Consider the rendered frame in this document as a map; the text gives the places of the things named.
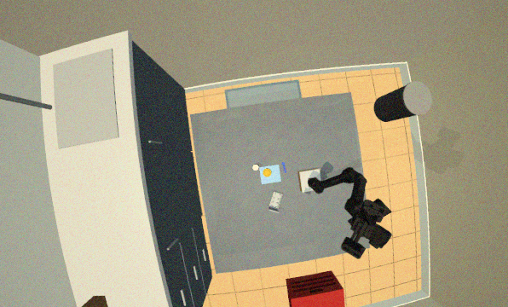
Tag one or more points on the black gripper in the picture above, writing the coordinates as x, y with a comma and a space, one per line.
363, 225

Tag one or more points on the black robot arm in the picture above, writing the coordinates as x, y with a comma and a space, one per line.
379, 236

